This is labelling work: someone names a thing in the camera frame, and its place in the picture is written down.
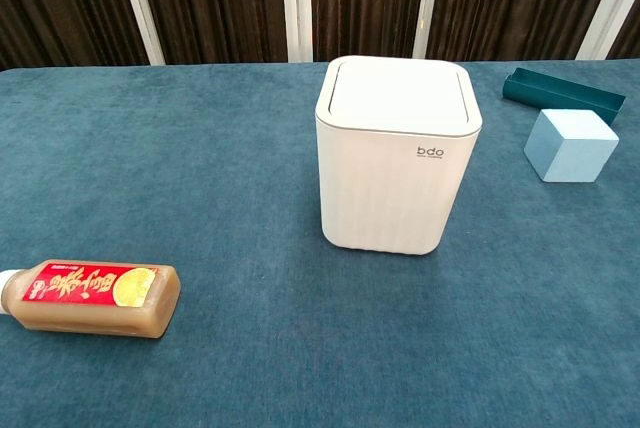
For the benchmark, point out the white trash bin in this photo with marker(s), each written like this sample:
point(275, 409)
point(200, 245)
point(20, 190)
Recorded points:
point(390, 188)

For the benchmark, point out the dark teal long box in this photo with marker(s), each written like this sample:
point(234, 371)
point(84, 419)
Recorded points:
point(560, 93)

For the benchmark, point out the blue velvet table cloth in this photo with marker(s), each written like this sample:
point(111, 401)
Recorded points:
point(250, 188)

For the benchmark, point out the dark brown pleated curtain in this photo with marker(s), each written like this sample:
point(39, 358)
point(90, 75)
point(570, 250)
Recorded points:
point(220, 3)

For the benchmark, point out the brown juice bottle red label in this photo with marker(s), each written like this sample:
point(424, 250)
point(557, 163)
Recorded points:
point(95, 298)

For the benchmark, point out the light blue cube box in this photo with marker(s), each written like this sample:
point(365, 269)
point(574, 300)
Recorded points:
point(570, 148)

